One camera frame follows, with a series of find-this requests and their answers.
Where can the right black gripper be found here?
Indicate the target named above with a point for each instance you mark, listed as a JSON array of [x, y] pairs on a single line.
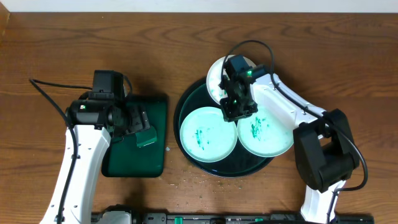
[[230, 114]]

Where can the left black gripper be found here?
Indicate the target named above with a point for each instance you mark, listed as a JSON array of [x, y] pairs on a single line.
[[137, 118]]

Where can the dark green sponge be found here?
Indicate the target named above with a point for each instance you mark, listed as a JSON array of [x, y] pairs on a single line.
[[146, 137]]

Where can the white plate back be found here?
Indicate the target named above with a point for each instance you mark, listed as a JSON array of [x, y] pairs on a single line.
[[213, 79]]

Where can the white plate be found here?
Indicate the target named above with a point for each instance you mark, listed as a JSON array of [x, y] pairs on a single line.
[[262, 134], [213, 79], [206, 137]]

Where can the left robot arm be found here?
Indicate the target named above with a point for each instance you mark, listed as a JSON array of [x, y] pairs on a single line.
[[103, 137]]

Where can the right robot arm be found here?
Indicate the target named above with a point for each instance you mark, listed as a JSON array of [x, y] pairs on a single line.
[[326, 156]]

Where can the green rectangular tray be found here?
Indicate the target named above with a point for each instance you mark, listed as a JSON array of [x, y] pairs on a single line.
[[124, 159]]

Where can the round black tray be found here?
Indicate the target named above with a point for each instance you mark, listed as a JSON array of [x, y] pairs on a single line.
[[240, 162]]

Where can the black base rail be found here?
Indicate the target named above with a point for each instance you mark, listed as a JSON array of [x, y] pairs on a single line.
[[124, 214]]

